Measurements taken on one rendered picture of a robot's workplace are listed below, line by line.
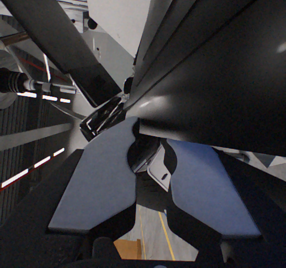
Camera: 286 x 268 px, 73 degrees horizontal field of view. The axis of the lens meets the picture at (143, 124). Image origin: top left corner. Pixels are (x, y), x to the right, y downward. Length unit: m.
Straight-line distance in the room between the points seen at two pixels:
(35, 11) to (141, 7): 0.25
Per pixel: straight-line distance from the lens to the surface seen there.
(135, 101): 0.16
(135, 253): 8.32
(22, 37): 0.50
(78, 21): 0.84
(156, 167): 0.31
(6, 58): 0.29
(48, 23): 0.36
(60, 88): 0.26
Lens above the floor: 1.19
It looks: 5 degrees down
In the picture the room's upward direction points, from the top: 82 degrees counter-clockwise
